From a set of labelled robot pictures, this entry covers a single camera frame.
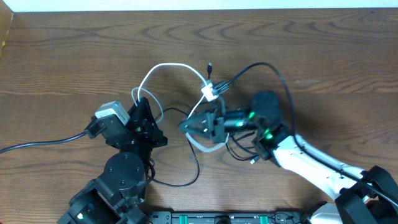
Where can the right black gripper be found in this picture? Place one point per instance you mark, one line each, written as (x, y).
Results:
(218, 133)

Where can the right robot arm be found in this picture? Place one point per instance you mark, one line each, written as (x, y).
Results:
(360, 196)

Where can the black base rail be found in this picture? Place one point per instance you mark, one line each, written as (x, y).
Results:
(278, 217)

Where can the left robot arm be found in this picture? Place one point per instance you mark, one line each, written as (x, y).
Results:
(115, 195)

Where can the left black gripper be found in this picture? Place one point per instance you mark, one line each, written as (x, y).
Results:
(145, 127)

